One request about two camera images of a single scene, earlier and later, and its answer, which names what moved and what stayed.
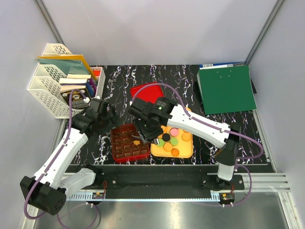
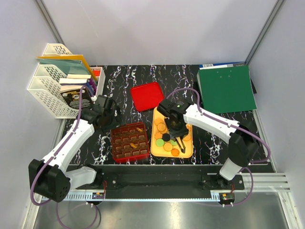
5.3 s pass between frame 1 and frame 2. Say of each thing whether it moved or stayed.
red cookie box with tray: stayed
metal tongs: moved
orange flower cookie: moved
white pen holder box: stayed
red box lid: stayed
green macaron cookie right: stayed
